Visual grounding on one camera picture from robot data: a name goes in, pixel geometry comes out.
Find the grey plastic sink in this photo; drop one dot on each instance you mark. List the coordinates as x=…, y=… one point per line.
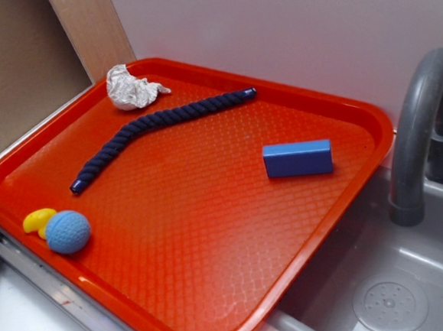
x=370, y=274

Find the red plastic tray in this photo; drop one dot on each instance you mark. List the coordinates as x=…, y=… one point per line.
x=188, y=232

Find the light blue dimpled ball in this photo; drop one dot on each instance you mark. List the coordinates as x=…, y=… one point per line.
x=67, y=232

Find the blue rectangular block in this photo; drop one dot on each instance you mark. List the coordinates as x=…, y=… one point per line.
x=295, y=159

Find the yellow rubber duck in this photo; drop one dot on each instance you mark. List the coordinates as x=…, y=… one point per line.
x=36, y=222

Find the wooden board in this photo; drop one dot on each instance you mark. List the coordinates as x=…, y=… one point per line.
x=96, y=34

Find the crumpled white cloth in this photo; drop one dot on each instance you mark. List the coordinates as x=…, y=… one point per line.
x=128, y=92

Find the grey toy faucet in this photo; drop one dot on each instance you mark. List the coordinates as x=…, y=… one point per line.
x=418, y=154

